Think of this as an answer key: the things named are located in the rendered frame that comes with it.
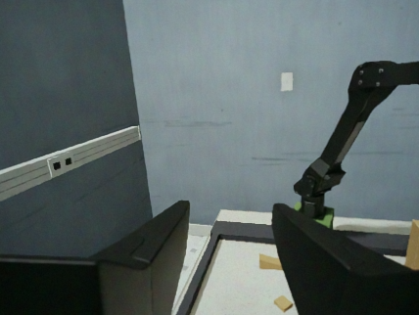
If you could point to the small tan wooden block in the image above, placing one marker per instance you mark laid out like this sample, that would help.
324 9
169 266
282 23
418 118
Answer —
269 262
283 303

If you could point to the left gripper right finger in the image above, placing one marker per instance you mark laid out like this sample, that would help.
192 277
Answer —
329 274

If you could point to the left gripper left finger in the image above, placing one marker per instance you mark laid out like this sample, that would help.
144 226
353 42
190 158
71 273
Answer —
140 277

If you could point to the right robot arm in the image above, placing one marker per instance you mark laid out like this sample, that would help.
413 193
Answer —
366 91

